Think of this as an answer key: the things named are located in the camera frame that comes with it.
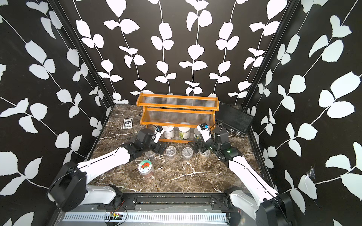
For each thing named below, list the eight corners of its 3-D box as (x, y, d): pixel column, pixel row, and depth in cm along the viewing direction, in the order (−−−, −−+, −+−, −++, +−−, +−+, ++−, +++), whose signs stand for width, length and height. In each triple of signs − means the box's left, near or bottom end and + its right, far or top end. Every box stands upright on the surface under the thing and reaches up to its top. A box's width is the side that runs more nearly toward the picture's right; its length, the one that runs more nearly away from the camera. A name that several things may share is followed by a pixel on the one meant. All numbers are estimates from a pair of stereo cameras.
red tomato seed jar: (140, 178, 84) (136, 173, 77) (143, 165, 89) (139, 159, 82) (153, 178, 84) (150, 173, 77) (155, 165, 89) (152, 159, 82)
